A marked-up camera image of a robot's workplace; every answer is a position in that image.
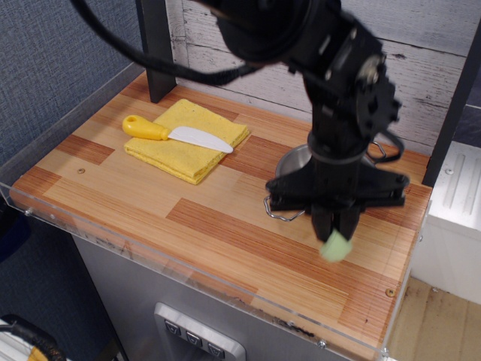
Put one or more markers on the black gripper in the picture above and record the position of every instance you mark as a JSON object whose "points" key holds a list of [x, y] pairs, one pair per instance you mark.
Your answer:
{"points": [[347, 189]]}

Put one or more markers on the green plush broccoli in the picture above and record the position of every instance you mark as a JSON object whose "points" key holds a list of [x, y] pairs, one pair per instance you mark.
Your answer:
{"points": [[336, 248]]}

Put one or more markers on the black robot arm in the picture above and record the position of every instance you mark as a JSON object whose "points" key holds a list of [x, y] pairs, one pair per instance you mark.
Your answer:
{"points": [[344, 72]]}

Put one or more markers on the yellow folded cloth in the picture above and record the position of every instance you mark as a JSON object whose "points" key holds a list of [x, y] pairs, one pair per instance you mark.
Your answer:
{"points": [[188, 162]]}

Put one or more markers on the silver dispenser panel with buttons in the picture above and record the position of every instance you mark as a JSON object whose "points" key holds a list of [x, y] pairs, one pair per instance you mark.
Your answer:
{"points": [[197, 336]]}

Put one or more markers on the silver toy fridge cabinet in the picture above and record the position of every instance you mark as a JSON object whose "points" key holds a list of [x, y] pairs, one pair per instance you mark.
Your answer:
{"points": [[273, 313]]}

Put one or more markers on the yellow object bottom left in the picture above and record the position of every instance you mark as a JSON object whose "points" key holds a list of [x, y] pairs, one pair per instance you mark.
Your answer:
{"points": [[36, 355]]}

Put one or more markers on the metal bowl with handles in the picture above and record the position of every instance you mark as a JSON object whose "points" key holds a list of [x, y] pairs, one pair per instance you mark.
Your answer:
{"points": [[293, 161]]}

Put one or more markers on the white aluminium rail block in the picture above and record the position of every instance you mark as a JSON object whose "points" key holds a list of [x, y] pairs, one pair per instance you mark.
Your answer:
{"points": [[448, 253]]}

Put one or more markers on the black vertical post right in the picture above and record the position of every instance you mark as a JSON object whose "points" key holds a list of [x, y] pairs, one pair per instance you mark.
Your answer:
{"points": [[457, 31]]}

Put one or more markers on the black vertical post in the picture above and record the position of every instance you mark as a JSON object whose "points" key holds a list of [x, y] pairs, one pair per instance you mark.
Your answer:
{"points": [[156, 41], [457, 31]]}

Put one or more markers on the yellow handled white toy knife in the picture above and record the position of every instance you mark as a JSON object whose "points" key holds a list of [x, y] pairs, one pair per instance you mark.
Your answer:
{"points": [[139, 127]]}

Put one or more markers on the black vertical post left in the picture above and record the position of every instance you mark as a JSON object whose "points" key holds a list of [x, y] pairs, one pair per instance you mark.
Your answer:
{"points": [[156, 41]]}

